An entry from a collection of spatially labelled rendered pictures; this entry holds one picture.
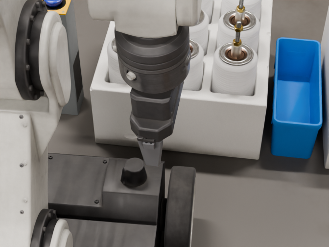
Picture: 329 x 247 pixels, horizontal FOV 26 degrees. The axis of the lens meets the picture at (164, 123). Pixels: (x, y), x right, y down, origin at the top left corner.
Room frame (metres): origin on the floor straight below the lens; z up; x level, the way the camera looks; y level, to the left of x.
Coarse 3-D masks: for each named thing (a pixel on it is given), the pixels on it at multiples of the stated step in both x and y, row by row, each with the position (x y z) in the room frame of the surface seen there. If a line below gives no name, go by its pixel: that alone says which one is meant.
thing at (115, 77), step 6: (108, 48) 1.20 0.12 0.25; (108, 54) 1.19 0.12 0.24; (114, 54) 1.18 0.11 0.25; (108, 60) 1.19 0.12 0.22; (114, 60) 1.17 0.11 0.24; (108, 66) 1.20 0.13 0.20; (114, 66) 1.17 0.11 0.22; (114, 72) 1.17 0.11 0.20; (114, 78) 1.17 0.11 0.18; (120, 78) 1.16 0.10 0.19
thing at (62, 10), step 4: (64, 0) 1.28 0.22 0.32; (68, 0) 1.28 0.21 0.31; (60, 4) 1.27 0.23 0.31; (64, 4) 1.27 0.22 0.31; (68, 4) 1.27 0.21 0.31; (48, 8) 1.25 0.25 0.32; (52, 8) 1.25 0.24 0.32; (56, 8) 1.25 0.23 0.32; (60, 8) 1.25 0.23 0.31; (64, 8) 1.25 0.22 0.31; (60, 12) 1.24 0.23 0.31; (64, 12) 1.24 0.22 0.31
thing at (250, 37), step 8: (256, 24) 1.28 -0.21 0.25; (224, 32) 1.26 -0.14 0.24; (232, 32) 1.25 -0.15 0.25; (240, 32) 1.25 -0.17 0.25; (248, 32) 1.25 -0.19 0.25; (256, 32) 1.26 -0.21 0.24; (224, 40) 1.26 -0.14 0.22; (232, 40) 1.25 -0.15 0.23; (248, 40) 1.25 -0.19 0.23; (256, 40) 1.27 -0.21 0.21; (216, 48) 1.29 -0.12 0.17; (256, 48) 1.27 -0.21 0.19
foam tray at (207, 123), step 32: (96, 96) 1.14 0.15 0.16; (128, 96) 1.13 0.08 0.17; (192, 96) 1.12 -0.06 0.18; (224, 96) 1.12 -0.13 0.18; (256, 96) 1.12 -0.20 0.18; (96, 128) 1.14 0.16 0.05; (128, 128) 1.13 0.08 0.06; (192, 128) 1.11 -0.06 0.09; (224, 128) 1.10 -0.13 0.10; (256, 128) 1.09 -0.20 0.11
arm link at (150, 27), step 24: (96, 0) 0.63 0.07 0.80; (120, 0) 0.62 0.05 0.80; (144, 0) 0.62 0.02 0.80; (168, 0) 0.62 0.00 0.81; (120, 24) 0.62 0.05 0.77; (144, 24) 0.62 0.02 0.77; (168, 24) 0.61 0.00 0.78; (120, 48) 0.63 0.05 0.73; (144, 48) 0.62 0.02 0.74; (168, 48) 0.62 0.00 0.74
